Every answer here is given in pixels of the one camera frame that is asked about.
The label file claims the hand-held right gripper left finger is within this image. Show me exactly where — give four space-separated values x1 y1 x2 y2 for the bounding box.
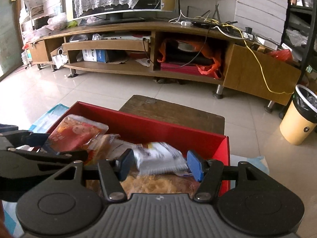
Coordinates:
51 148 136 202

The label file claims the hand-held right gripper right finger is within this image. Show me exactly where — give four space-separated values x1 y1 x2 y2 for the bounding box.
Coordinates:
186 150 269 202

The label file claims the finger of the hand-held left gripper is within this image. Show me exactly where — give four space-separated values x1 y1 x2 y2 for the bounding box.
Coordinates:
0 123 50 152
0 148 89 172

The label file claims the red snack packet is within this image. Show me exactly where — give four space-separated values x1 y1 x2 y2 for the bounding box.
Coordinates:
46 114 109 154

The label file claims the sliced bread packet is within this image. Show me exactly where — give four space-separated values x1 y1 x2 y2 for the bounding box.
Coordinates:
85 134 135 169

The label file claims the white long snack packet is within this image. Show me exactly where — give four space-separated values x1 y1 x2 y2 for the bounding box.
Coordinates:
132 141 189 176

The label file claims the yellow waffle packet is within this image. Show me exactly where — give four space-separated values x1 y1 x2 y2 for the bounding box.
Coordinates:
120 174 201 195

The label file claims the red cardboard box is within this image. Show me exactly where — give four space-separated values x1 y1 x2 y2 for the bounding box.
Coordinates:
46 101 231 196

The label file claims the blue white checkered tablecloth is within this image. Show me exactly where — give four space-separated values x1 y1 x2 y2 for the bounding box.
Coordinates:
4 103 270 238

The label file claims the dark wooden stool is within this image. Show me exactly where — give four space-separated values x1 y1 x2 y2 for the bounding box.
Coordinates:
119 95 225 135

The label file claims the white plastic bag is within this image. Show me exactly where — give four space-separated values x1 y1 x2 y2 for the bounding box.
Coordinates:
51 48 68 68

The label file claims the white storage rack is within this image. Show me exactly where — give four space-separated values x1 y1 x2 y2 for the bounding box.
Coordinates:
20 0 67 67

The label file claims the orange plastic bag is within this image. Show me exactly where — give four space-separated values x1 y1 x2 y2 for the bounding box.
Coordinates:
157 41 223 78

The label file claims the flat red box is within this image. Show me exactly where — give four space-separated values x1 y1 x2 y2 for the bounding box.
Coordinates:
160 62 216 76

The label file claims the blue white carton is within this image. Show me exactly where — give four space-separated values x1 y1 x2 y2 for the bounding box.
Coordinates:
82 49 109 63

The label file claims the cream trash bin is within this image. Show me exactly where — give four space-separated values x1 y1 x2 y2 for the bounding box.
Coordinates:
279 84 317 145

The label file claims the wooden television stand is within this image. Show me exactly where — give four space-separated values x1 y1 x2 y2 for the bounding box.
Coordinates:
26 21 301 106

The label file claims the silver set-top box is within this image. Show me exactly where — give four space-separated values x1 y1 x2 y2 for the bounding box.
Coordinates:
99 36 151 44

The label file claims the red plastic bag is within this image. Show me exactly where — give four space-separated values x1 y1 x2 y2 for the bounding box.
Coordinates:
269 49 294 61

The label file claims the black router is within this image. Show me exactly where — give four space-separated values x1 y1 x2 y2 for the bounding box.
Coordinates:
177 0 238 29

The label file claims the black shelf rack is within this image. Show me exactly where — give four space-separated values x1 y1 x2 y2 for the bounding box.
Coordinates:
281 0 317 85

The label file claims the yellow cable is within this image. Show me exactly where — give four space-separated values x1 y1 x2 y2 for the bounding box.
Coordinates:
194 0 294 95

